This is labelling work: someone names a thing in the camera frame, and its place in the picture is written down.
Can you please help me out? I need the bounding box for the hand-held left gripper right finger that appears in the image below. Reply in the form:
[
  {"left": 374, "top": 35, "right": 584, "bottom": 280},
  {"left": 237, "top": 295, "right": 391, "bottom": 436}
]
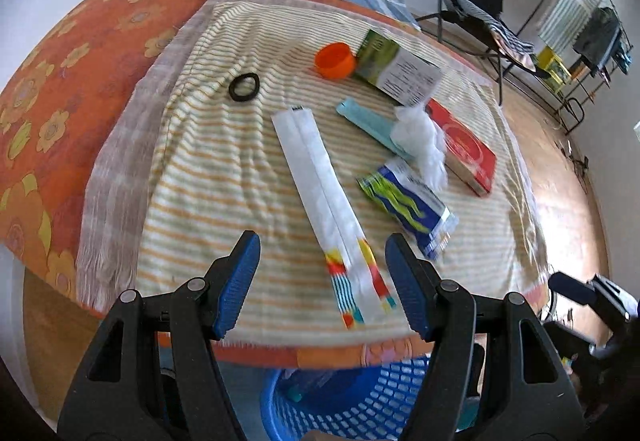
[{"left": 384, "top": 232, "right": 586, "bottom": 441}]

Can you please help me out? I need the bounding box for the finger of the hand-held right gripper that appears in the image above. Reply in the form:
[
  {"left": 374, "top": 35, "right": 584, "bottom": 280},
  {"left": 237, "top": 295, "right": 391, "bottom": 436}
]
[
  {"left": 548, "top": 272, "right": 636, "bottom": 322},
  {"left": 544, "top": 321, "right": 601, "bottom": 362}
]

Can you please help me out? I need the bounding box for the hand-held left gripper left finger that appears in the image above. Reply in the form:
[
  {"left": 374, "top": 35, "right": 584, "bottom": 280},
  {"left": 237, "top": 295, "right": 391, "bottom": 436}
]
[{"left": 57, "top": 230, "right": 262, "bottom": 441}]

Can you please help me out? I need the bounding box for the blue green snack packet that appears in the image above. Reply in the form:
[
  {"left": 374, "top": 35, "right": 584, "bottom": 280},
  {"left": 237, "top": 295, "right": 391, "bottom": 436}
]
[{"left": 356, "top": 156, "right": 460, "bottom": 262}]

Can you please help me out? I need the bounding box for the blue plastic basket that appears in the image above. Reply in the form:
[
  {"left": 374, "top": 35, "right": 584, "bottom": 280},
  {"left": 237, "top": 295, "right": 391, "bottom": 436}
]
[{"left": 259, "top": 353, "right": 486, "bottom": 441}]

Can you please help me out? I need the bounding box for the red cardboard box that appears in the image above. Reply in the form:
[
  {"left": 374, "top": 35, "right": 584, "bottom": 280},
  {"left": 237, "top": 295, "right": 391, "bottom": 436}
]
[{"left": 425, "top": 98, "right": 498, "bottom": 198}]

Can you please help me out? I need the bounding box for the green and white box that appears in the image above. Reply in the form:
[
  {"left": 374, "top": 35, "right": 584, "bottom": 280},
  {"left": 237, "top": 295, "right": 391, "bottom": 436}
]
[{"left": 354, "top": 29, "right": 442, "bottom": 106}]

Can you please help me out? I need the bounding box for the long white wrapper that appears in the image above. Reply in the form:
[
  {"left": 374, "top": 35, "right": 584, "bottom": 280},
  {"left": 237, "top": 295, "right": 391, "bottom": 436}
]
[{"left": 271, "top": 105, "right": 398, "bottom": 329}]

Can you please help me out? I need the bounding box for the striped towel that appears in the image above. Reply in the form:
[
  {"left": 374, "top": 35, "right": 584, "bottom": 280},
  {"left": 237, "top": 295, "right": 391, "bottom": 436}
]
[{"left": 75, "top": 0, "right": 551, "bottom": 352}]

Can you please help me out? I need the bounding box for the white cotton wad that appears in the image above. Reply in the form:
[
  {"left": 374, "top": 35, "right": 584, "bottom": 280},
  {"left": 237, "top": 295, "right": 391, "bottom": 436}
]
[{"left": 394, "top": 105, "right": 448, "bottom": 189}]

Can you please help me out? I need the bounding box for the teal tube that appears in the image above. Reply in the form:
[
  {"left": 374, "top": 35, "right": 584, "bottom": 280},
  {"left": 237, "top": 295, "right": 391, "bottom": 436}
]
[{"left": 335, "top": 99, "right": 416, "bottom": 159}]

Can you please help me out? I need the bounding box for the yellow box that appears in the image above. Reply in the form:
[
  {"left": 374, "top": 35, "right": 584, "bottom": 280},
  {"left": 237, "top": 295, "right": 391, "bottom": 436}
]
[{"left": 532, "top": 46, "right": 571, "bottom": 86}]

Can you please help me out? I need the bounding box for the orange plastic cap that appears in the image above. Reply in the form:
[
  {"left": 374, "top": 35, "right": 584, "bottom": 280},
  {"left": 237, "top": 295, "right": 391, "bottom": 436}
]
[{"left": 315, "top": 42, "right": 357, "bottom": 80}]

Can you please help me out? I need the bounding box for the hanging dark garment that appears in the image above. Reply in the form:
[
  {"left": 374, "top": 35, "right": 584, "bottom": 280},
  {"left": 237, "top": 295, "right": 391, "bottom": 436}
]
[{"left": 572, "top": 7, "right": 621, "bottom": 69}]

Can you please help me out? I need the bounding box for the striped cloth on chair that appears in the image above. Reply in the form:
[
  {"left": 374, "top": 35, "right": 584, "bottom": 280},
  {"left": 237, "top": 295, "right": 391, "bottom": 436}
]
[{"left": 452, "top": 0, "right": 536, "bottom": 69}]

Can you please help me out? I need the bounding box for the orange floral blanket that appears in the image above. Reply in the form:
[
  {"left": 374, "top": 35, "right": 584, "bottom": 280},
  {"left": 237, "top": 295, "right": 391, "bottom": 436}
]
[{"left": 0, "top": 0, "right": 546, "bottom": 367}]

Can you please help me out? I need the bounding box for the hanging striped cloth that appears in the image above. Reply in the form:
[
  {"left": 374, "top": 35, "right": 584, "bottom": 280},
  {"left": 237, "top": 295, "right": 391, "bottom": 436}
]
[{"left": 537, "top": 0, "right": 608, "bottom": 52}]

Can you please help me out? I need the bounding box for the black hair tie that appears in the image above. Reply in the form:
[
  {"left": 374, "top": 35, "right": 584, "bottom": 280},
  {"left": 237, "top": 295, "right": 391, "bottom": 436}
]
[{"left": 228, "top": 72, "right": 261, "bottom": 102}]

